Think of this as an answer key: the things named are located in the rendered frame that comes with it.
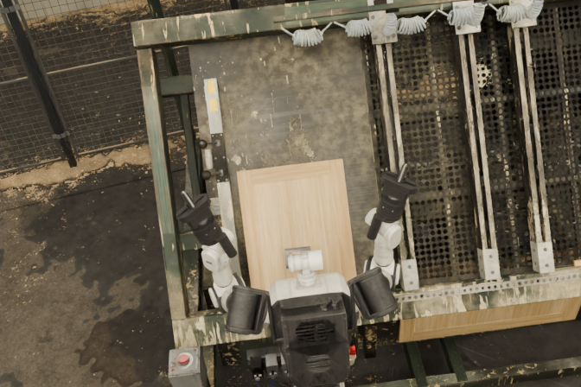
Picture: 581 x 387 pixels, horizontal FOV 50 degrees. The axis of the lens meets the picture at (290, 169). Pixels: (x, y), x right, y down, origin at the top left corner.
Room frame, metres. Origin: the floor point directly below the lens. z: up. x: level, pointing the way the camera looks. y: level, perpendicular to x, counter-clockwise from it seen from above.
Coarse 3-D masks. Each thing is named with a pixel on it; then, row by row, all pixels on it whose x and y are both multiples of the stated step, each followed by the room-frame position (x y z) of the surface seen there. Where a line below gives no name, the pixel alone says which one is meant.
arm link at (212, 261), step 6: (204, 252) 1.40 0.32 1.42; (210, 252) 1.40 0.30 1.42; (216, 252) 1.40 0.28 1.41; (204, 258) 1.41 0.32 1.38; (210, 258) 1.39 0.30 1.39; (216, 258) 1.39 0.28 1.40; (222, 258) 1.46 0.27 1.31; (228, 258) 1.46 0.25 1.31; (204, 264) 1.42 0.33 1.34; (210, 264) 1.40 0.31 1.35; (216, 264) 1.39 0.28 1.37; (222, 264) 1.42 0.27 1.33; (228, 264) 1.45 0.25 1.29; (216, 270) 1.39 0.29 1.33
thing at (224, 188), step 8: (208, 80) 2.12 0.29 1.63; (216, 80) 2.13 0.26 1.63; (216, 88) 2.10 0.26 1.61; (208, 96) 2.08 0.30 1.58; (216, 96) 2.08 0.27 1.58; (208, 104) 2.06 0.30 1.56; (208, 112) 2.04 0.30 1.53; (216, 112) 2.04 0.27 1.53; (216, 120) 2.02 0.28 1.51; (216, 128) 2.00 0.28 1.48; (224, 184) 1.85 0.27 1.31; (224, 192) 1.83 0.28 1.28; (224, 200) 1.81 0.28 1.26; (232, 200) 1.83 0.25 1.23; (224, 208) 1.79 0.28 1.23; (232, 208) 1.79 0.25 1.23; (224, 216) 1.77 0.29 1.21; (232, 216) 1.77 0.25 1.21; (224, 224) 1.75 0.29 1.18; (232, 224) 1.75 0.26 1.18; (232, 232) 1.73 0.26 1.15; (232, 264) 1.65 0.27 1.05; (240, 272) 1.63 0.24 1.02
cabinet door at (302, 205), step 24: (264, 168) 1.90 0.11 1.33; (288, 168) 1.90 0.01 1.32; (312, 168) 1.90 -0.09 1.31; (336, 168) 1.89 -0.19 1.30; (240, 192) 1.85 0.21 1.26; (264, 192) 1.85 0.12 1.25; (288, 192) 1.84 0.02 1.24; (312, 192) 1.84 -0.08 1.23; (336, 192) 1.83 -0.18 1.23; (264, 216) 1.78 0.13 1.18; (288, 216) 1.78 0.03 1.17; (312, 216) 1.77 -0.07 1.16; (336, 216) 1.77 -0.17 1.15; (264, 240) 1.72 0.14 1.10; (288, 240) 1.71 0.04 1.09; (312, 240) 1.71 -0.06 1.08; (336, 240) 1.71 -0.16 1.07; (264, 264) 1.66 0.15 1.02; (336, 264) 1.64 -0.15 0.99; (264, 288) 1.59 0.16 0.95
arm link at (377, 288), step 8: (368, 280) 1.26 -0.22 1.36; (376, 280) 1.26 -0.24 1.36; (384, 280) 1.27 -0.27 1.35; (360, 288) 1.27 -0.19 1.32; (368, 288) 1.24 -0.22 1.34; (376, 288) 1.24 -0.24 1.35; (384, 288) 1.24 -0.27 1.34; (368, 296) 1.23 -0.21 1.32; (376, 296) 1.22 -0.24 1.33; (384, 296) 1.22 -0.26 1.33; (392, 296) 1.22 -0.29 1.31; (368, 304) 1.22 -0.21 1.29; (376, 304) 1.20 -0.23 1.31; (384, 304) 1.20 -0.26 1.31; (392, 304) 1.20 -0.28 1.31; (376, 312) 1.19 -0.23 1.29
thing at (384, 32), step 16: (368, 0) 2.24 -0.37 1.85; (384, 16) 2.20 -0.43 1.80; (384, 32) 2.09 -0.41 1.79; (384, 48) 2.15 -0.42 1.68; (384, 64) 2.14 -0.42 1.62; (384, 80) 2.07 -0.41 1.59; (384, 96) 2.03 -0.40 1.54; (384, 112) 1.99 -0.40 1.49; (384, 128) 1.97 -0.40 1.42; (400, 144) 1.90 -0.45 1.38; (400, 160) 1.86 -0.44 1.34; (400, 224) 1.70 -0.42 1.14; (400, 240) 1.66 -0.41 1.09; (400, 256) 1.62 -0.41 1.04; (400, 272) 1.60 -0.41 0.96; (416, 272) 1.57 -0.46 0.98; (416, 288) 1.53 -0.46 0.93
